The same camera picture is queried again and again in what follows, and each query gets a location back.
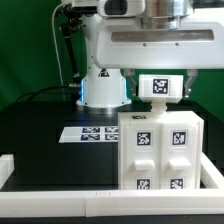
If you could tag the white cabinet box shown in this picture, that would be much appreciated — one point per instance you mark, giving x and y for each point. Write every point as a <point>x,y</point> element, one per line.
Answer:
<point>160,118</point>

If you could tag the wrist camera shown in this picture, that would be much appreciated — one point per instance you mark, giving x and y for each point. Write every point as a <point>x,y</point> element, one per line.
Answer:
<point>120,8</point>

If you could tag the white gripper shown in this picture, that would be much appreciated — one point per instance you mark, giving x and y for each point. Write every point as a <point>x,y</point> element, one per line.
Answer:
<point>197,44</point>

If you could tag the white cabinet door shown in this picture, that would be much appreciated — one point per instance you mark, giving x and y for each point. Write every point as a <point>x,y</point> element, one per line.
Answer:
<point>140,156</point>
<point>180,156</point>

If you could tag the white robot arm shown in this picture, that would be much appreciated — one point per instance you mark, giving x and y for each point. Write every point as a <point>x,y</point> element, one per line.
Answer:
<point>105,87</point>

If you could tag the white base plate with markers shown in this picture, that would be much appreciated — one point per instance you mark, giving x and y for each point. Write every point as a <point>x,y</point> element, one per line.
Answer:
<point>86,134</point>

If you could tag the white U-shaped boundary frame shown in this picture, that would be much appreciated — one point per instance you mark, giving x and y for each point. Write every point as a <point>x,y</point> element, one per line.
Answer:
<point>209,200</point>

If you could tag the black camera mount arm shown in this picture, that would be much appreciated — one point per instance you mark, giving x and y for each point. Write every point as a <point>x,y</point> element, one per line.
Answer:
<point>70,46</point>

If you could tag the white cabinet top block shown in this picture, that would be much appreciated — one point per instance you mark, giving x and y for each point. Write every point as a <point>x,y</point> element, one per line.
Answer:
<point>167,87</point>

